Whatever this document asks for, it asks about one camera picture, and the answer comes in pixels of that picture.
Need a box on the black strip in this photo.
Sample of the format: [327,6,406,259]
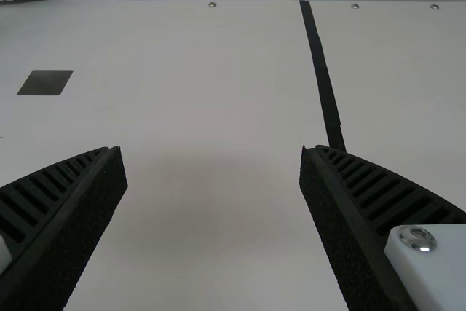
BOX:
[299,0,347,154]

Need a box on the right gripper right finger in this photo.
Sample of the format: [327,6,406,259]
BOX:
[299,144,466,311]

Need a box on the small square scanner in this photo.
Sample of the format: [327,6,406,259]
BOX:
[17,69,74,97]

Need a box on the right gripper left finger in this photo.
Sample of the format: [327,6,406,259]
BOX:
[0,146,129,311]

